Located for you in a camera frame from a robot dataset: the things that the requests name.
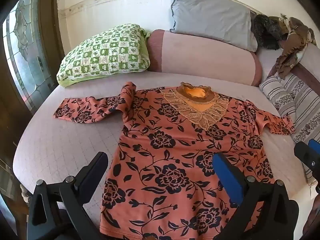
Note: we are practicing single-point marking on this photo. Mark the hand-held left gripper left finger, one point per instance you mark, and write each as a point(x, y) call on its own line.
point(93, 170)

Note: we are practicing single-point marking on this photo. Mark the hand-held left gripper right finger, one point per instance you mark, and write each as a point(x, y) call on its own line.
point(226, 177)

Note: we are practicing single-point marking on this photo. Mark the dark fuzzy cloth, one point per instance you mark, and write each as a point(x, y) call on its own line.
point(265, 30)

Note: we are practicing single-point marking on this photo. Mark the grey-blue pillow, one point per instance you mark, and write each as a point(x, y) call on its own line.
point(210, 15)

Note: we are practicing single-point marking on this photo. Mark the bed with pale pink sheet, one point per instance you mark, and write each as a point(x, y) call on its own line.
point(62, 150)

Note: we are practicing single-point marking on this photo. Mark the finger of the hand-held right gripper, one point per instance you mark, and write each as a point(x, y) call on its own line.
point(306, 156)

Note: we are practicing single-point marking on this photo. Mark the orange floral blouse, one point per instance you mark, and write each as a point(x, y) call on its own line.
point(175, 155)

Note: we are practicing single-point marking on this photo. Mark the brown crumpled clothes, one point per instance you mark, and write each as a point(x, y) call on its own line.
point(295, 37)

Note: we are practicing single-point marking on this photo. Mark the striped pillow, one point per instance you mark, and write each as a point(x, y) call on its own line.
point(287, 97)

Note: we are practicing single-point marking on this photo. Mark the green checkered pillow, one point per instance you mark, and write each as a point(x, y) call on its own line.
point(105, 55)

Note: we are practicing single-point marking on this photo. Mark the pink bolster cushion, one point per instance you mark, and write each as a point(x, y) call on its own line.
point(200, 55)

